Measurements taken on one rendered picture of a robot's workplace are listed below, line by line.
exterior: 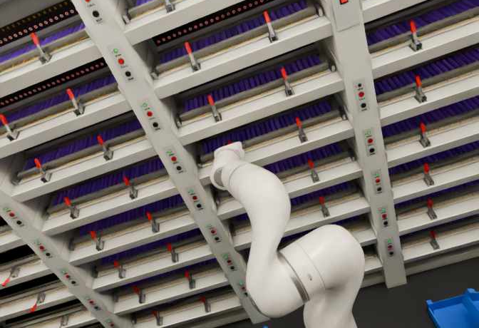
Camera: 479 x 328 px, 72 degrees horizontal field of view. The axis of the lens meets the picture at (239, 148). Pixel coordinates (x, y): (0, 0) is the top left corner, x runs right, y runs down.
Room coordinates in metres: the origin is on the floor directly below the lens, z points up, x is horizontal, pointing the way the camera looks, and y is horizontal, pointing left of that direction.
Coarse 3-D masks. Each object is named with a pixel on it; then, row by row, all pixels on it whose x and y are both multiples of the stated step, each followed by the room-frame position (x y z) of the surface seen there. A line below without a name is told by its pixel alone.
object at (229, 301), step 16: (224, 288) 1.21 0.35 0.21; (160, 304) 1.26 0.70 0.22; (176, 304) 1.22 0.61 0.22; (192, 304) 1.21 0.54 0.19; (208, 304) 1.16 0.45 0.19; (224, 304) 1.14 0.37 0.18; (240, 304) 1.11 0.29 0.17; (128, 320) 1.23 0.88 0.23; (144, 320) 1.23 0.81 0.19; (160, 320) 1.19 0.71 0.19; (176, 320) 1.17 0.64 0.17; (192, 320) 1.15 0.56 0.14
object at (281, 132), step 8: (328, 112) 1.10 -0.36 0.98; (336, 112) 1.08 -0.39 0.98; (312, 120) 1.09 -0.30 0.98; (320, 120) 1.09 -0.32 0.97; (280, 128) 1.12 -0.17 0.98; (288, 128) 1.11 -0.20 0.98; (296, 128) 1.10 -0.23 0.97; (264, 136) 1.12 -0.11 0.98; (272, 136) 1.11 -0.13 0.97; (248, 144) 1.13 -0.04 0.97; (256, 144) 1.12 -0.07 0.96
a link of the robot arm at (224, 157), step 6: (222, 150) 0.93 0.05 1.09; (228, 150) 0.92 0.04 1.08; (216, 156) 0.92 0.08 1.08; (222, 156) 0.87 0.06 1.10; (228, 156) 0.87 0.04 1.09; (234, 156) 0.89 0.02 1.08; (216, 162) 0.85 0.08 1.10; (222, 162) 0.82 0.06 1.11; (228, 162) 0.82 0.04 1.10; (216, 168) 0.81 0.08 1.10; (222, 168) 0.81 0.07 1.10; (210, 174) 0.82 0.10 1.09; (216, 174) 0.81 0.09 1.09; (216, 180) 0.81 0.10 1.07; (216, 186) 0.81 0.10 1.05; (222, 186) 0.80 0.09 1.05
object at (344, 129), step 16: (336, 96) 1.15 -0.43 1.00; (304, 128) 1.10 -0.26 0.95; (320, 128) 1.07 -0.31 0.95; (336, 128) 1.04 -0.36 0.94; (352, 128) 1.01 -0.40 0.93; (192, 144) 1.22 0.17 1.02; (272, 144) 1.10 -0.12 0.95; (288, 144) 1.06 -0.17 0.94; (304, 144) 1.03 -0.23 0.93; (320, 144) 1.03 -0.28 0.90; (192, 160) 1.13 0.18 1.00; (208, 160) 1.16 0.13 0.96; (256, 160) 1.06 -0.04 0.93; (272, 160) 1.06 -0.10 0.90; (208, 176) 1.09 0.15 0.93
